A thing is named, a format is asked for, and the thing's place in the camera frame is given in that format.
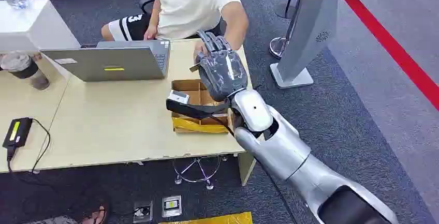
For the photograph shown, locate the person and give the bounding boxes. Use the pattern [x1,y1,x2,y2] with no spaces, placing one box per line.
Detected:
[100,0,250,62]

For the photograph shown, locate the yellow sheet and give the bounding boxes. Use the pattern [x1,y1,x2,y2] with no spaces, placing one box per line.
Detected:
[159,211,254,224]

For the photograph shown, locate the chrome chair base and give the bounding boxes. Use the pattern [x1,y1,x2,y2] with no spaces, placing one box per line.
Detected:
[172,155,228,191]

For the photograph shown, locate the person's foot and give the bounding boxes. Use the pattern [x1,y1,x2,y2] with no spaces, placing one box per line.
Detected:
[77,198,111,224]

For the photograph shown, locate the black power adapter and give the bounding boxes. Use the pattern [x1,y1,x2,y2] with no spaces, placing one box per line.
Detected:
[2,117,34,150]

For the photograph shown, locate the black power cable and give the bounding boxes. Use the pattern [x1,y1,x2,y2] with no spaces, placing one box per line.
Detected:
[6,118,52,175]

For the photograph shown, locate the white cabinet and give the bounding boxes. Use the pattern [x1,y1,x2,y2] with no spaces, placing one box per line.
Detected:
[0,0,82,54]

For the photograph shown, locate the lidded coffee cup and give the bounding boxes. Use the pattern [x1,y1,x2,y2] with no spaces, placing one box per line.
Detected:
[0,51,51,91]

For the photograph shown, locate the wooden card box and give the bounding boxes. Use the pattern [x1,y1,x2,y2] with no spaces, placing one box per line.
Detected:
[170,79,235,135]

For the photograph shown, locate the person's hand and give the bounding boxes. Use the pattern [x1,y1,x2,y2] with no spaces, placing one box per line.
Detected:
[193,40,211,62]
[143,24,159,41]

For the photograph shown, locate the black office chair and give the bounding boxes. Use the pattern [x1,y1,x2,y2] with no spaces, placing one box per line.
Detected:
[139,0,158,14]

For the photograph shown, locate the yellow foil bag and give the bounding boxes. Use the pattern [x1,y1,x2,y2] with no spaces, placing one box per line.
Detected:
[172,116,229,134]

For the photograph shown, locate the grey kiosk screen stand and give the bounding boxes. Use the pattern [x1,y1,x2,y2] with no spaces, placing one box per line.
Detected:
[269,0,355,90]

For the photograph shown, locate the steel floor socket plate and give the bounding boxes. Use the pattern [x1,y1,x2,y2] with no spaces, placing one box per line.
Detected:
[161,195,183,218]

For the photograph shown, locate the person's left hand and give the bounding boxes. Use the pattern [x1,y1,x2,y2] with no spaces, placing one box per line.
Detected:
[193,40,211,62]

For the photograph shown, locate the person's right hand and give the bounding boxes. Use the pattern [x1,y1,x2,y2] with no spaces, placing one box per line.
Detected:
[143,24,159,41]

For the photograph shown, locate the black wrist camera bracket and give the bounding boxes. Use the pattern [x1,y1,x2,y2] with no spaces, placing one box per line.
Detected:
[166,98,231,121]

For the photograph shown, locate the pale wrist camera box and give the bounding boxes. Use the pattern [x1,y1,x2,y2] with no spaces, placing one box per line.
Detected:
[168,90,191,105]

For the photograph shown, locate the chrome base stanchion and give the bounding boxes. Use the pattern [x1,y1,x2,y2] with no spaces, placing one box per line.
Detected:
[269,0,310,59]

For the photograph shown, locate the grey laptop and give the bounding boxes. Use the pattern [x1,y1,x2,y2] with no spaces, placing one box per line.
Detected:
[40,39,171,82]

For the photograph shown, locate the open floor socket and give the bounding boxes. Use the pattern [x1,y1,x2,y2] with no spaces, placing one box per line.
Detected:
[133,201,154,224]

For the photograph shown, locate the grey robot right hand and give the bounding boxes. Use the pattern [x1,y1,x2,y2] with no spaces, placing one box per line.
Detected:
[195,29,248,102]

